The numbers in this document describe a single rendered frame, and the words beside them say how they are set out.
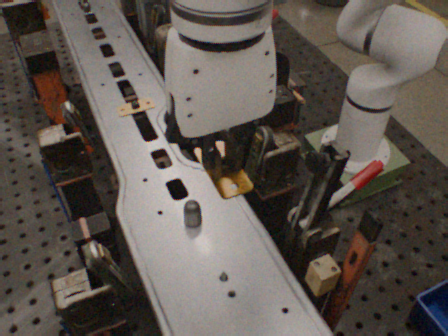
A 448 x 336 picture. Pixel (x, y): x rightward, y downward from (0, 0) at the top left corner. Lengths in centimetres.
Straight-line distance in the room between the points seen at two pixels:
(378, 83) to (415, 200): 40
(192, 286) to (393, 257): 60
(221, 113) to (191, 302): 36
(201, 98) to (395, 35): 63
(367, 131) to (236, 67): 76
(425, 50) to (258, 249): 52
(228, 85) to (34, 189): 100
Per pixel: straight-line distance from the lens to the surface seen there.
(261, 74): 40
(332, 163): 58
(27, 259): 116
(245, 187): 47
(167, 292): 69
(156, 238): 74
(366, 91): 103
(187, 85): 37
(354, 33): 97
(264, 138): 75
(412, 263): 115
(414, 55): 95
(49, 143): 89
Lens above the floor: 161
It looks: 47 degrees down
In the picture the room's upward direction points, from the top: straight up
